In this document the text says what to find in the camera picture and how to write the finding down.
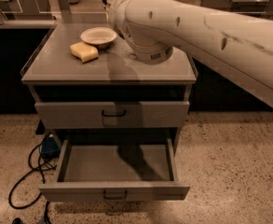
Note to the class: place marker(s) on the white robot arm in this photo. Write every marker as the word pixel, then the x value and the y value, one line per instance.
pixel 237 47

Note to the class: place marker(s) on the grey drawer cabinet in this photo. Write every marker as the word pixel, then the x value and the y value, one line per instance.
pixel 116 75

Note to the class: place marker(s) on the white round bowl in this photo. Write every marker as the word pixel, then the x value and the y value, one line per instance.
pixel 100 37

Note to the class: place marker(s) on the yellow sponge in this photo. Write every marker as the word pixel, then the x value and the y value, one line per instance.
pixel 84 51

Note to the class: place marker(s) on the grey drawer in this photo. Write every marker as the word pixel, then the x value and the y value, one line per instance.
pixel 97 115
pixel 116 172

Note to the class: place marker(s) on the blue power box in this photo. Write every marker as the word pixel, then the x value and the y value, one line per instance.
pixel 49 148

